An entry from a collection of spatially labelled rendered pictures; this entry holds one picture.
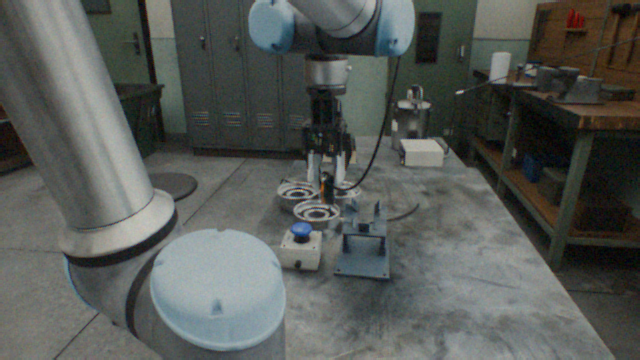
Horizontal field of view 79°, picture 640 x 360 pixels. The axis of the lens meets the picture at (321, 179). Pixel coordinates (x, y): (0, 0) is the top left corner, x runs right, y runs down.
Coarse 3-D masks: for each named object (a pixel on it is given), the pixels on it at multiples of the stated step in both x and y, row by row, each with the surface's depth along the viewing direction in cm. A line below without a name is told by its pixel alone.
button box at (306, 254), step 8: (288, 232) 77; (312, 232) 77; (320, 232) 77; (288, 240) 74; (296, 240) 74; (304, 240) 74; (312, 240) 74; (320, 240) 76; (280, 248) 72; (288, 248) 72; (296, 248) 72; (304, 248) 72; (312, 248) 72; (320, 248) 77; (280, 256) 73; (288, 256) 72; (296, 256) 72; (304, 256) 72; (312, 256) 72; (320, 256) 77; (280, 264) 73; (288, 264) 73; (296, 264) 72; (304, 264) 73; (312, 264) 72
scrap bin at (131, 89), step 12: (120, 84) 389; (132, 84) 387; (144, 84) 385; (156, 84) 384; (120, 96) 318; (132, 96) 333; (144, 96) 355; (156, 96) 379; (132, 108) 345; (144, 108) 365; (156, 108) 387; (132, 120) 354; (144, 120) 375; (132, 132) 361; (144, 132) 382; (144, 144) 386; (144, 156) 388
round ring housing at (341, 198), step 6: (342, 186) 104; (348, 186) 103; (342, 192) 101; (348, 192) 100; (354, 192) 101; (360, 192) 98; (336, 198) 94; (342, 198) 94; (348, 198) 94; (354, 198) 95; (336, 204) 95; (342, 204) 95; (342, 210) 96
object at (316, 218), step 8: (296, 208) 89; (304, 208) 91; (328, 208) 91; (336, 208) 90; (296, 216) 85; (312, 216) 90; (320, 216) 90; (328, 216) 87; (336, 216) 85; (312, 224) 83; (320, 224) 83; (328, 224) 84; (336, 224) 86; (328, 232) 86
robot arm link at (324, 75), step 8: (312, 64) 64; (320, 64) 63; (328, 64) 63; (336, 64) 64; (344, 64) 65; (312, 72) 64; (320, 72) 64; (328, 72) 64; (336, 72) 64; (344, 72) 65; (312, 80) 65; (320, 80) 64; (328, 80) 64; (336, 80) 65; (344, 80) 66; (320, 88) 65; (328, 88) 65
